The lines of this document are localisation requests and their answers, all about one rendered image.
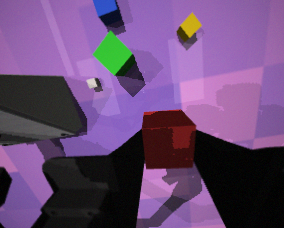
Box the blue block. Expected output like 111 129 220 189
93 0 121 26

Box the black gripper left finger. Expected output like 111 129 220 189
42 129 145 228

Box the yellow cube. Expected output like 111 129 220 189
177 13 202 43

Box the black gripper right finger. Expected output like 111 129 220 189
194 129 284 228

